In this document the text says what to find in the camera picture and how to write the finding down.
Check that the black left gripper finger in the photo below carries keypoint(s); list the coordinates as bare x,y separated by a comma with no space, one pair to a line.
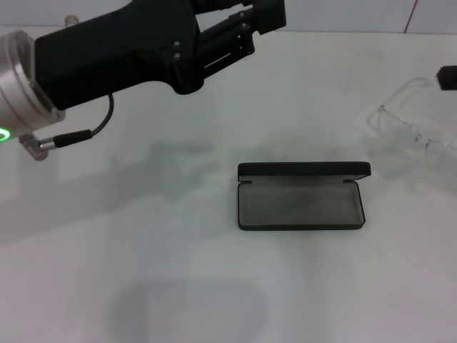
267,14

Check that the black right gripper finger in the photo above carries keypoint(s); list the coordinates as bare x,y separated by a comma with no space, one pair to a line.
449,76

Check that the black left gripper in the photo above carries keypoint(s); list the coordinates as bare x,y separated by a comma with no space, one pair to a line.
118,50

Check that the clear white glasses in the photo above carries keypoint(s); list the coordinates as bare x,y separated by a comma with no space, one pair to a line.
403,123

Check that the black glasses case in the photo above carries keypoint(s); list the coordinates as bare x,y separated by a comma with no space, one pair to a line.
303,169

